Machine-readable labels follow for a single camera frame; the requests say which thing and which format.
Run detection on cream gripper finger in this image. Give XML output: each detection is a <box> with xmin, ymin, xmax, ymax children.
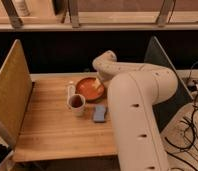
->
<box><xmin>94</xmin><ymin>78</ymin><xmax>102</xmax><ymax>89</ymax></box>

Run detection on orange ceramic bowl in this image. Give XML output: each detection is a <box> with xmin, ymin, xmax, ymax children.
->
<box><xmin>76</xmin><ymin>77</ymin><xmax>105</xmax><ymax>102</ymax></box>

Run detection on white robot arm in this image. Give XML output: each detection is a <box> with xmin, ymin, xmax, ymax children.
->
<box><xmin>93</xmin><ymin>51</ymin><xmax>178</xmax><ymax>171</ymax></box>

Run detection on small white bottle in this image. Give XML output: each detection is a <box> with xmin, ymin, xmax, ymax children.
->
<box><xmin>67</xmin><ymin>81</ymin><xmax>76</xmax><ymax>98</ymax></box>

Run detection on blue sponge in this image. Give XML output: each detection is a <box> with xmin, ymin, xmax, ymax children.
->
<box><xmin>93</xmin><ymin>105</ymin><xmax>107</xmax><ymax>123</ymax></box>

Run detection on white mug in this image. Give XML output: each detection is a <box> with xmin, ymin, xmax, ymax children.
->
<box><xmin>67</xmin><ymin>94</ymin><xmax>86</xmax><ymax>117</ymax></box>

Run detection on wooden side panel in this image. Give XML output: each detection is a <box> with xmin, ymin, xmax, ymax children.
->
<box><xmin>0</xmin><ymin>39</ymin><xmax>32</xmax><ymax>148</ymax></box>

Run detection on white bottle on shelf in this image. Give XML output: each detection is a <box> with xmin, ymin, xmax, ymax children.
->
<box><xmin>15</xmin><ymin>0</ymin><xmax>30</xmax><ymax>17</ymax></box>

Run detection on wooden shelf rail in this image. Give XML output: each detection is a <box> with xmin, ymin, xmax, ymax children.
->
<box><xmin>0</xmin><ymin>11</ymin><xmax>198</xmax><ymax>32</ymax></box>

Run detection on black floor cables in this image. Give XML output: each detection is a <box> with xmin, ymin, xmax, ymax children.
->
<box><xmin>164</xmin><ymin>56</ymin><xmax>198</xmax><ymax>171</ymax></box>

